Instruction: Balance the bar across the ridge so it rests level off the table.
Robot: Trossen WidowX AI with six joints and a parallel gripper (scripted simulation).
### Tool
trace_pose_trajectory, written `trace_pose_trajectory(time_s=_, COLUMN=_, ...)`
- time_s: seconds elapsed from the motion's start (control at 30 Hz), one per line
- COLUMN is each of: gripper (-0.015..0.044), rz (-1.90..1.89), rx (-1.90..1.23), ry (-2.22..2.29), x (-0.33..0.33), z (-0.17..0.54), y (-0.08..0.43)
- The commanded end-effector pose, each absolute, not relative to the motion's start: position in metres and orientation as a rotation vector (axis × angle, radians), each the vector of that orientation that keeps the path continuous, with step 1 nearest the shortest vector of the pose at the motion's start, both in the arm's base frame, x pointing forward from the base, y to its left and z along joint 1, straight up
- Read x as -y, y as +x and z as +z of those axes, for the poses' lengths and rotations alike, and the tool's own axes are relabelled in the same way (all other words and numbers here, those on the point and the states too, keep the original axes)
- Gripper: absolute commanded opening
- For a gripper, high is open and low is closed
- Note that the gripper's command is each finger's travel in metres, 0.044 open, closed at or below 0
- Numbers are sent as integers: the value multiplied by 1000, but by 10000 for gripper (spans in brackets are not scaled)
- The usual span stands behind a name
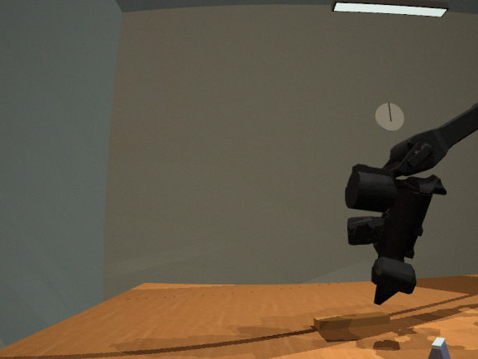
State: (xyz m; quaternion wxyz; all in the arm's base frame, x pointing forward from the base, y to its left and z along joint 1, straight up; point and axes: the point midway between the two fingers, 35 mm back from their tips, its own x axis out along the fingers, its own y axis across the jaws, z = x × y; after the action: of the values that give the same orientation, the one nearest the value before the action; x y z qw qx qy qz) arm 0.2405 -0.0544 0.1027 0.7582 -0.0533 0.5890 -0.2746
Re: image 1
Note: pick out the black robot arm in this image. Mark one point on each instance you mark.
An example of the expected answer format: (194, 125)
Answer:
(373, 189)

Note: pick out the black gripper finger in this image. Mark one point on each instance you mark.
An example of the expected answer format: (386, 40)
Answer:
(378, 251)
(382, 294)

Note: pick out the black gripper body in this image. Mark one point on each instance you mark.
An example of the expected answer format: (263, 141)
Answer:
(393, 273)

